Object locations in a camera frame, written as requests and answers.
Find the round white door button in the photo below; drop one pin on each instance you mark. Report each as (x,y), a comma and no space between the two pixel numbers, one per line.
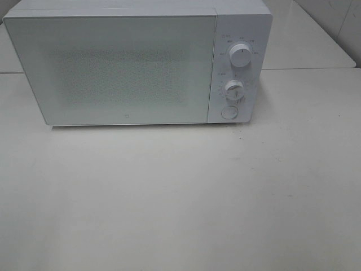
(229,112)

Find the white microwave knob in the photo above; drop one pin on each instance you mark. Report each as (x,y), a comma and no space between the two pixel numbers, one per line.
(234,90)
(240,54)

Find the white microwave door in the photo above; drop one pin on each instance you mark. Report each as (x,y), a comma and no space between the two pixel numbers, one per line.
(110,71)

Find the white microwave oven body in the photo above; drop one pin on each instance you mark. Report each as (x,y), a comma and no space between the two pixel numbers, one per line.
(235,22)

